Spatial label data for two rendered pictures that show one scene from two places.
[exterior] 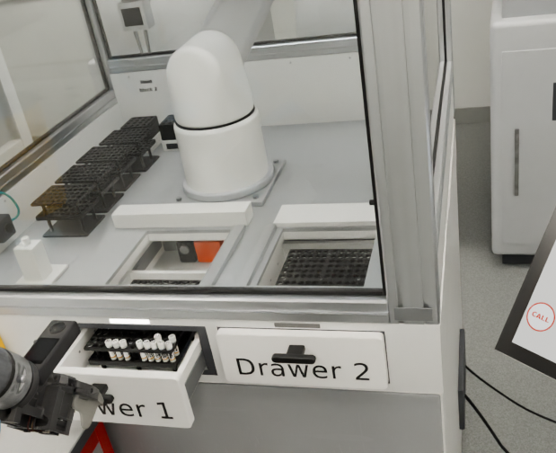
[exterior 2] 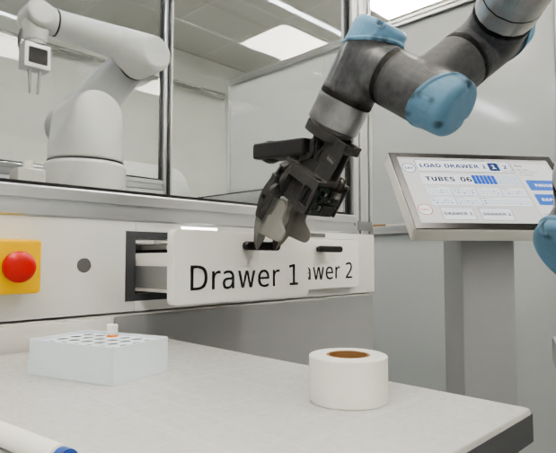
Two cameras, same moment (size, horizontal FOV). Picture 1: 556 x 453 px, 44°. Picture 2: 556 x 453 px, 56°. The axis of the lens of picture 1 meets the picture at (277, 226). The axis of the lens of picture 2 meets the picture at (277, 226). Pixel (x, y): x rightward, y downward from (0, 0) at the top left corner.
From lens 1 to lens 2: 1.41 m
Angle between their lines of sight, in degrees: 69
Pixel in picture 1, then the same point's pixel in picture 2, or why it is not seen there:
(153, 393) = (288, 253)
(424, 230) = (369, 166)
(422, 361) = (366, 264)
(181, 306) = (247, 213)
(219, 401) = (254, 326)
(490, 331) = not seen: outside the picture
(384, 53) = not seen: hidden behind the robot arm
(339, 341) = (340, 243)
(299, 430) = (304, 350)
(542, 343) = (435, 217)
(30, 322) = (86, 230)
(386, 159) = not seen: hidden behind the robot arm
